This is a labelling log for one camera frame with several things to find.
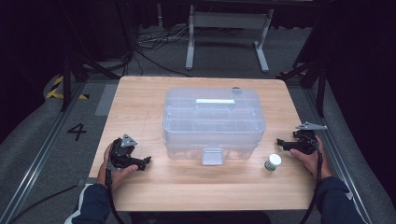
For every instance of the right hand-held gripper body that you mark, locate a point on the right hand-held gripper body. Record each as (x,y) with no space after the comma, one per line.
(306,141)

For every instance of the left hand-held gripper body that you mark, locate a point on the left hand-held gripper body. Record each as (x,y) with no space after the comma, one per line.
(120,154)

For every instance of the small white-lidded jar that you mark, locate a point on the small white-lidded jar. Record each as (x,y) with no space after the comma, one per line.
(273,161)

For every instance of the clear plastic storage box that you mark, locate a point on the clear plastic storage box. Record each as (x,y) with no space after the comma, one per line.
(214,124)

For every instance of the person's right hand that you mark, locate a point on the person's right hand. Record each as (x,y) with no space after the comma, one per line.
(314,163)

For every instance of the person's left hand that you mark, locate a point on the person's left hand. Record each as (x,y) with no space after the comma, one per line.
(118,177)

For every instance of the black tripod stand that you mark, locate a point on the black tripod stand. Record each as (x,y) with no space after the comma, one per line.
(67,81)
(320,87)

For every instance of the yellow and black floor tape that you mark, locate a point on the yellow and black floor tape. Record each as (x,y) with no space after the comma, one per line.
(54,90)

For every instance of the metal floor rail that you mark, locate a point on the metal floor rail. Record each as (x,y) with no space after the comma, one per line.
(40,158)
(339,161)

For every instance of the grey metal desk frame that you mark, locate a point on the grey metal desk frame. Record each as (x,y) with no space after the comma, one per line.
(229,20)

